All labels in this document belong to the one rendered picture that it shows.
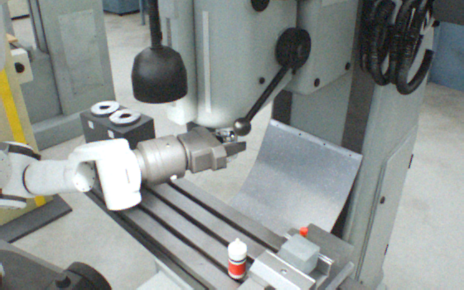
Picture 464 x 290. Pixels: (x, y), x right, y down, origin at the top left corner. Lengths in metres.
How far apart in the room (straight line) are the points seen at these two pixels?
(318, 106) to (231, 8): 0.57
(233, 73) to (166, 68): 0.17
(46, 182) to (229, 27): 0.46
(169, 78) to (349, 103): 0.64
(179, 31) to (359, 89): 0.55
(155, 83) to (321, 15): 0.36
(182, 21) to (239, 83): 0.13
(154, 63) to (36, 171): 0.43
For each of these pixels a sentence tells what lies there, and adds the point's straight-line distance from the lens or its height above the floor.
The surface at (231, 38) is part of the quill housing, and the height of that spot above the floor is 1.49.
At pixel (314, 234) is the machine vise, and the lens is 0.92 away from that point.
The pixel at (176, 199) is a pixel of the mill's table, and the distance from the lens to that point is 1.11.
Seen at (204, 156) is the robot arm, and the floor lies 1.25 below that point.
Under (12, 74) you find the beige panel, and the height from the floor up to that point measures 0.95.
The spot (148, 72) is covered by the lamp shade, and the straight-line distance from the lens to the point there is 0.46.
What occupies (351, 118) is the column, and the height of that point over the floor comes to 1.19.
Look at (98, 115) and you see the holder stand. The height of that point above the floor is 1.13.
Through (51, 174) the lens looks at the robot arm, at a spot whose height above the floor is 1.23.
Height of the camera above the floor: 1.65
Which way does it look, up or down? 30 degrees down
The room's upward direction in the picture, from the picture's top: straight up
